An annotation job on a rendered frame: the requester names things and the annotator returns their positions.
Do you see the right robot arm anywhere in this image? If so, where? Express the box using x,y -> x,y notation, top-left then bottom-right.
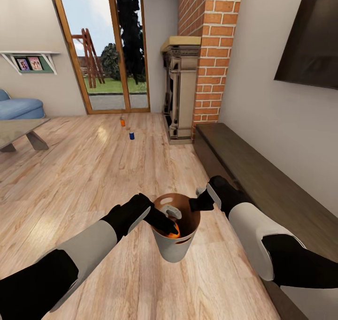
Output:
189,176 -> 338,320

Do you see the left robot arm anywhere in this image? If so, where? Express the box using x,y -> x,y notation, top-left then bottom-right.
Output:
0,193 -> 182,320

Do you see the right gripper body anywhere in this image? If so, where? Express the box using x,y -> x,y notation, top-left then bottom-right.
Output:
189,193 -> 214,211

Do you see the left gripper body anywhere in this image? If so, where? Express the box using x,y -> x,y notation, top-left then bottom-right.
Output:
150,210 -> 175,235

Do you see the trash can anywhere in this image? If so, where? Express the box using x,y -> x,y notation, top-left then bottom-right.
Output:
151,193 -> 201,263

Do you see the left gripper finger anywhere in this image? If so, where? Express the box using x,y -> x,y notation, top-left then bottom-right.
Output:
171,226 -> 179,235

